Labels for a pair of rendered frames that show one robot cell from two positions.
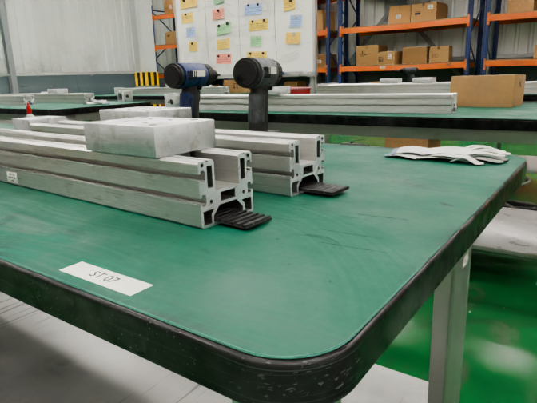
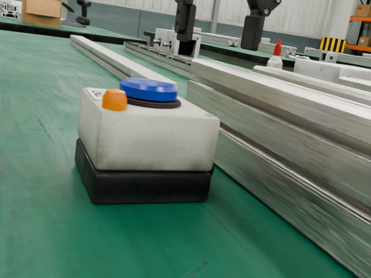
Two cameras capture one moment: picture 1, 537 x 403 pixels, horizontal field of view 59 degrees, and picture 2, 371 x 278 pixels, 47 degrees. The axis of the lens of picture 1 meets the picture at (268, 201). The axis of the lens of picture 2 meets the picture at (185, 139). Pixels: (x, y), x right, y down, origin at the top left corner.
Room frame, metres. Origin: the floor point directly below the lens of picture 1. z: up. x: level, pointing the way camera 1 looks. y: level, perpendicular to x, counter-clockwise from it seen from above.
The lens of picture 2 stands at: (0.68, 0.50, 0.89)
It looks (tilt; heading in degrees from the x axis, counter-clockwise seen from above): 14 degrees down; 28
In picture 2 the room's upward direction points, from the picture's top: 9 degrees clockwise
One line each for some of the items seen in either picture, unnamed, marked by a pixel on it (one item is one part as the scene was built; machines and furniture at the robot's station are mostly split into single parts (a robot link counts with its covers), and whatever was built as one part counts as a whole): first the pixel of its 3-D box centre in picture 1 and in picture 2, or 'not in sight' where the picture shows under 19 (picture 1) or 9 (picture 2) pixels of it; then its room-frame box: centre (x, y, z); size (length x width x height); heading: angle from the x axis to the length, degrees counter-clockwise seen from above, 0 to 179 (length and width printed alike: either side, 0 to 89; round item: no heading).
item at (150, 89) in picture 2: not in sight; (147, 95); (0.92, 0.67, 0.84); 0.04 x 0.04 x 0.02
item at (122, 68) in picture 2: not in sight; (102, 55); (1.52, 1.21, 0.79); 0.96 x 0.04 x 0.03; 52
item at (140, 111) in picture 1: (146, 125); not in sight; (1.00, 0.25, 0.87); 0.16 x 0.11 x 0.07; 52
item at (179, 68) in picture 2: not in sight; (173, 63); (1.67, 1.10, 0.79); 0.96 x 0.04 x 0.03; 52
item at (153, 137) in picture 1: (149, 144); not in sight; (0.69, 0.17, 0.87); 0.16 x 0.11 x 0.07; 52
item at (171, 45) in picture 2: not in sight; (178, 46); (1.95, 1.26, 0.83); 0.11 x 0.10 x 0.10; 141
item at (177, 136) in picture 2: not in sight; (153, 140); (0.93, 0.66, 0.81); 0.10 x 0.08 x 0.06; 142
